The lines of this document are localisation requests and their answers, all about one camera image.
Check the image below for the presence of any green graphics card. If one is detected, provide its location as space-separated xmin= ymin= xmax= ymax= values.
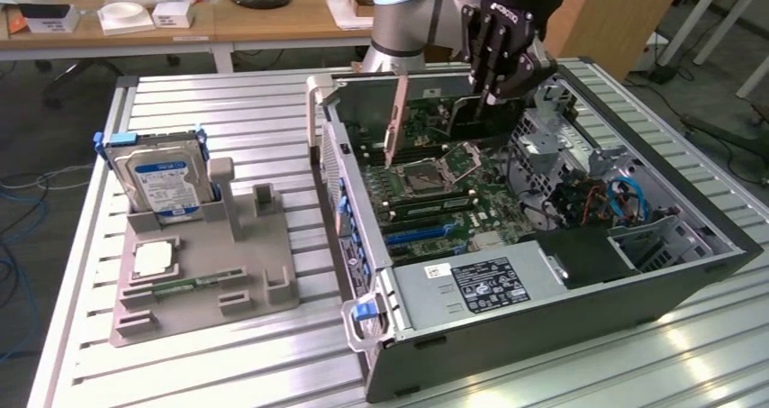
xmin=382 ymin=71 xmax=525 ymax=169

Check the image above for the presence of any wooden cabinet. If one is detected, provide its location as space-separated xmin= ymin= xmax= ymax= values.
xmin=511 ymin=0 xmax=692 ymax=81

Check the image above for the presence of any silver drive cage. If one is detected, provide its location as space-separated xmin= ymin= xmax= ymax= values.
xmin=509 ymin=81 xmax=607 ymax=202

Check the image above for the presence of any white paper stack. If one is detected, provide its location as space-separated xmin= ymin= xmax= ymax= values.
xmin=326 ymin=0 xmax=380 ymax=32

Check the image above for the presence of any silver socket cover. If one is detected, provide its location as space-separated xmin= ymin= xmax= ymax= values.
xmin=440 ymin=140 xmax=487 ymax=183

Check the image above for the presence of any green motherboard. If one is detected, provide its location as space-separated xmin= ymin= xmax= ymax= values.
xmin=354 ymin=128 xmax=547 ymax=267

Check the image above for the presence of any CPU socket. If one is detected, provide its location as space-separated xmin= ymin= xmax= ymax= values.
xmin=397 ymin=159 xmax=453 ymax=198

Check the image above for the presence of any black RAM slot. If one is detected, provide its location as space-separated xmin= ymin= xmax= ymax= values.
xmin=362 ymin=142 xmax=440 ymax=155
xmin=366 ymin=153 xmax=444 ymax=166
xmin=390 ymin=209 xmax=477 ymax=224
xmin=364 ymin=148 xmax=443 ymax=160
xmin=360 ymin=138 xmax=440 ymax=150
xmin=382 ymin=187 xmax=475 ymax=203

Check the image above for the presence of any installed RAM stick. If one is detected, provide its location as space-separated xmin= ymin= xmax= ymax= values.
xmin=393 ymin=197 xmax=476 ymax=216

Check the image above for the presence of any silver chipset heatsink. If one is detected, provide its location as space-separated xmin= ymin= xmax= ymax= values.
xmin=473 ymin=231 xmax=512 ymax=252

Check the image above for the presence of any black floor stand base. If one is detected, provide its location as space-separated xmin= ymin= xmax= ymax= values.
xmin=681 ymin=110 xmax=769 ymax=159

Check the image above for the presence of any long black expansion slot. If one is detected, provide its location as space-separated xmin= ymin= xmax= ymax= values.
xmin=378 ymin=216 xmax=451 ymax=236

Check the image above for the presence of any blue expansion slot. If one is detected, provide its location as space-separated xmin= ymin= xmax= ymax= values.
xmin=384 ymin=224 xmax=463 ymax=247

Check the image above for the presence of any small white box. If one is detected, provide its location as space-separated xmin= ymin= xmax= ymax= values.
xmin=150 ymin=0 xmax=198 ymax=30

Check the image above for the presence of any black service label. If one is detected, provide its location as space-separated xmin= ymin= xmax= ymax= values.
xmin=338 ymin=238 xmax=369 ymax=295

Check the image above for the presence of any grey power supply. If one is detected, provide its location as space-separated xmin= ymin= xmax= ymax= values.
xmin=384 ymin=240 xmax=571 ymax=333

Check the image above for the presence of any black open PC case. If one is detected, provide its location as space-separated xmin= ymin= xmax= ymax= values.
xmin=306 ymin=63 xmax=766 ymax=403

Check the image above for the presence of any hard disk in blue caddy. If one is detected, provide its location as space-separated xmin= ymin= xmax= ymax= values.
xmin=90 ymin=128 xmax=212 ymax=225

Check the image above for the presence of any wooden desk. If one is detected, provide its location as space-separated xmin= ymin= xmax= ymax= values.
xmin=0 ymin=0 xmax=543 ymax=74

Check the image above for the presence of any black office chair base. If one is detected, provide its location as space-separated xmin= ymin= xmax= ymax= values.
xmin=42 ymin=54 xmax=182 ymax=110

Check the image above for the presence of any white box with black lid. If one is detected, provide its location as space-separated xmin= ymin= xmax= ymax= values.
xmin=17 ymin=2 xmax=82 ymax=34

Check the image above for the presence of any loose green RAM stick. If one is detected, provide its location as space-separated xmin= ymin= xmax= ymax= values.
xmin=153 ymin=270 xmax=246 ymax=297

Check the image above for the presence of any silver CPU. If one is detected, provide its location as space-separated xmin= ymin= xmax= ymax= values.
xmin=133 ymin=241 xmax=177 ymax=277

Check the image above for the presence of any grey parts rack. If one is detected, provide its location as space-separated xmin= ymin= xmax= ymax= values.
xmin=107 ymin=158 xmax=302 ymax=349

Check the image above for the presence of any orange packet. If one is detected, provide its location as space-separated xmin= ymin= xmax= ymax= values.
xmin=0 ymin=7 xmax=31 ymax=34

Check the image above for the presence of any blue wire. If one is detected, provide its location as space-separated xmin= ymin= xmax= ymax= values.
xmin=605 ymin=177 xmax=652 ymax=225

